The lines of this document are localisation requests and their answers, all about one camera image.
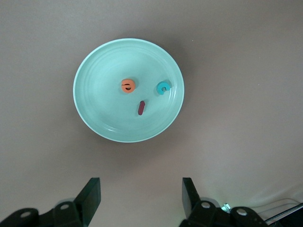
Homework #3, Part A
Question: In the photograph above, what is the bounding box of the orange letter e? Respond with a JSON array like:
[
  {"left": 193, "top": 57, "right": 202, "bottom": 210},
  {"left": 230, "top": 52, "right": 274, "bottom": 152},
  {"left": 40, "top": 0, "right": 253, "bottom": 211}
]
[{"left": 121, "top": 79, "right": 136, "bottom": 94}]

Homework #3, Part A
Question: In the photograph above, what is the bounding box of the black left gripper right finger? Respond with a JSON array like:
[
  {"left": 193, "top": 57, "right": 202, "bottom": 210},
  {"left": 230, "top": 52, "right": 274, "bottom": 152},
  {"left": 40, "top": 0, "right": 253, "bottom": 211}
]
[{"left": 179, "top": 177, "right": 269, "bottom": 227}]

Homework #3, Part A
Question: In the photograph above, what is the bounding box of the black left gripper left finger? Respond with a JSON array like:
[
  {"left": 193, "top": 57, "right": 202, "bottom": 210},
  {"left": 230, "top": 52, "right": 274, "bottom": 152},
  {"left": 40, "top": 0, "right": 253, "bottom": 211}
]
[{"left": 0, "top": 177, "right": 101, "bottom": 227}]

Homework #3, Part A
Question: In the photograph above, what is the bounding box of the teal letter c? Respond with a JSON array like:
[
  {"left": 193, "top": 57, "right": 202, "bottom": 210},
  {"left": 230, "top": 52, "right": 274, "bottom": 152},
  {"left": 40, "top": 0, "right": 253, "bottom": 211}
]
[{"left": 156, "top": 81, "right": 171, "bottom": 96}]

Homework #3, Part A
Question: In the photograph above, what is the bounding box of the pale green plate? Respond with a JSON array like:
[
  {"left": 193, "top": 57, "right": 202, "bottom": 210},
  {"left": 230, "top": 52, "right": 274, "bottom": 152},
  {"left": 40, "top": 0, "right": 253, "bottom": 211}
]
[{"left": 72, "top": 38, "right": 185, "bottom": 143}]

